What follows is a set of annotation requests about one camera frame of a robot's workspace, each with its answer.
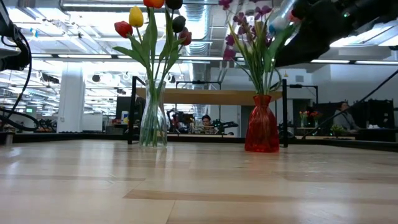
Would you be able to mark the green exit sign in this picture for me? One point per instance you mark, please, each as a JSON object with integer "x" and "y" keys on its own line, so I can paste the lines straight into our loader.
{"x": 29, "y": 110}

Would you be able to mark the yellow orange artificial tulip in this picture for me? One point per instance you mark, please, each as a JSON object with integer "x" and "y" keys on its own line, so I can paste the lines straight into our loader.
{"x": 154, "y": 3}

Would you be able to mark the red glass vase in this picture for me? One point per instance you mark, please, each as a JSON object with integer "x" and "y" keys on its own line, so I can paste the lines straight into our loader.
{"x": 261, "y": 130}

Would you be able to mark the dark maroon artificial tulip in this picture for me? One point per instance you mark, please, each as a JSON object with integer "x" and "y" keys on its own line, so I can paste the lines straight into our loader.
{"x": 187, "y": 38}

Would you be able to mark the person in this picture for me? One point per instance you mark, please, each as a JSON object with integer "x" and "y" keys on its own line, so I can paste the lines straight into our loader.
{"x": 345, "y": 118}
{"x": 206, "y": 121}

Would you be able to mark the purple artificial flower bunch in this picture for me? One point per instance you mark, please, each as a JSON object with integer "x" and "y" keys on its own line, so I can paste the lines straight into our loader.
{"x": 248, "y": 53}

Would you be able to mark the wooden shelf black legs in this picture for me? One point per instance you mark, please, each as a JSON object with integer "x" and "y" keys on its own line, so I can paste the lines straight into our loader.
{"x": 208, "y": 97}

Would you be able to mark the black background station frame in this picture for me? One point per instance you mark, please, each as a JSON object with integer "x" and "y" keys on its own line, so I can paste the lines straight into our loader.
{"x": 199, "y": 82}
{"x": 298, "y": 86}

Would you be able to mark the red artificial tulip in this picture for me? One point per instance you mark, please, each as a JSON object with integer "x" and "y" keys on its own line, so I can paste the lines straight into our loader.
{"x": 123, "y": 28}

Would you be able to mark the potted green plant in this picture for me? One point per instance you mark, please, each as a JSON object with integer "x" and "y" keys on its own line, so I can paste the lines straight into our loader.
{"x": 337, "y": 129}

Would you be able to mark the clear glass vase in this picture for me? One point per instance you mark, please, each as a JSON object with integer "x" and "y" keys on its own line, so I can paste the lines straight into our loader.
{"x": 153, "y": 124}

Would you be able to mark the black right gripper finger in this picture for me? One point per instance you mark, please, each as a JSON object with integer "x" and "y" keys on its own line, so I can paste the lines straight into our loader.
{"x": 303, "y": 49}
{"x": 301, "y": 8}

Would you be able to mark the white blue artificial tulip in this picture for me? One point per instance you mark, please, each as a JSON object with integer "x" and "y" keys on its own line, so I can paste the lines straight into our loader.
{"x": 278, "y": 20}

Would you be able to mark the background black robot arm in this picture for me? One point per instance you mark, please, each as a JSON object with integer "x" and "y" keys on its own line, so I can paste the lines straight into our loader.
{"x": 225, "y": 125}

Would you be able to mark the silver ventilation duct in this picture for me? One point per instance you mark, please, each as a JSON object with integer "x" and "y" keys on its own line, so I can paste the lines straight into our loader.
{"x": 197, "y": 31}

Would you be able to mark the long ceiling light bar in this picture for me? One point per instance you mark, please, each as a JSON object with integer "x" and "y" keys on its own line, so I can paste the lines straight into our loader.
{"x": 354, "y": 61}

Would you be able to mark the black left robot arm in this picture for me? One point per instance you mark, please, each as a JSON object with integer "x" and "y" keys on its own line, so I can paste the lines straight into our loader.
{"x": 11, "y": 46}

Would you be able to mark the white pillar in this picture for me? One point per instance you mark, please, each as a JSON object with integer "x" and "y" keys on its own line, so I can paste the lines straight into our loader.
{"x": 71, "y": 99}

